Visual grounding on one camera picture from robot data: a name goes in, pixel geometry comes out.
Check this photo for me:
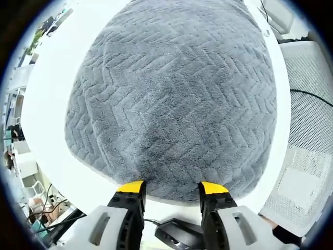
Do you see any white mesh basket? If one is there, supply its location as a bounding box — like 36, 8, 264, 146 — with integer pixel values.
259, 41, 333, 238

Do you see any white shelving unit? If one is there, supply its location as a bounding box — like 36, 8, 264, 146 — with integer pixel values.
13, 140, 45, 195

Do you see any black computer mouse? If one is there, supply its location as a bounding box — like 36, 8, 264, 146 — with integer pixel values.
154, 217, 207, 248

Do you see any person's left hand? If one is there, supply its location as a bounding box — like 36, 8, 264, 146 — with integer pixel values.
258, 212, 277, 232

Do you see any green potted plant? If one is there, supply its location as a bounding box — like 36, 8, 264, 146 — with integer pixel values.
25, 24, 45, 57

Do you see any bundle of black cables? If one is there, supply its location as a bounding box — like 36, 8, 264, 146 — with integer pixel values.
30, 182, 87, 236

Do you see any grey towel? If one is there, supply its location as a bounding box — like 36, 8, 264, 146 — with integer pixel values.
63, 0, 278, 204

